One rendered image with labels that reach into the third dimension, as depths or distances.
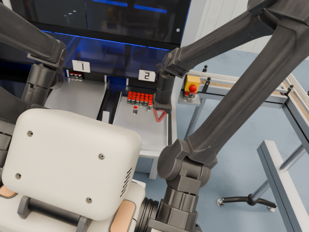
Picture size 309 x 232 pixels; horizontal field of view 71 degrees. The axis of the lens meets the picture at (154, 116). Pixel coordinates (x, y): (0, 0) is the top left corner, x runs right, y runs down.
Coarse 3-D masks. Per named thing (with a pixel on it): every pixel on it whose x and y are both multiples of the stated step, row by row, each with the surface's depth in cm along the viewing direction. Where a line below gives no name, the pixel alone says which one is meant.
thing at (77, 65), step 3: (72, 60) 110; (75, 60) 110; (75, 63) 111; (78, 63) 111; (81, 63) 111; (84, 63) 111; (87, 63) 111; (75, 66) 112; (78, 66) 112; (81, 66) 112; (84, 66) 112; (87, 66) 112; (75, 69) 113; (78, 69) 113; (81, 69) 113; (84, 69) 113; (87, 69) 113
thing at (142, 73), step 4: (140, 72) 113; (144, 72) 113; (148, 72) 113; (152, 72) 113; (140, 76) 115; (144, 76) 115; (148, 76) 115; (152, 76) 115; (144, 80) 116; (148, 80) 116; (152, 80) 116
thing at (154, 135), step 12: (120, 96) 116; (120, 108) 114; (132, 108) 115; (144, 108) 117; (120, 120) 108; (132, 120) 109; (144, 120) 110; (144, 132) 104; (156, 132) 106; (144, 144) 95; (156, 144) 100
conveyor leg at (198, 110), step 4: (200, 100) 144; (204, 100) 143; (200, 104) 146; (204, 104) 147; (196, 108) 150; (200, 108) 148; (196, 112) 151; (200, 112) 151; (192, 116) 157; (196, 116) 153; (192, 120) 157; (196, 120) 156; (192, 124) 159; (188, 128) 165; (192, 128) 162; (188, 132) 166; (192, 132) 165
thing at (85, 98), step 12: (72, 84) 122; (84, 84) 124; (96, 84) 125; (108, 84) 124; (48, 96) 108; (60, 96) 114; (72, 96) 115; (84, 96) 117; (96, 96) 118; (60, 108) 108; (72, 108) 109; (84, 108) 110; (96, 108) 111
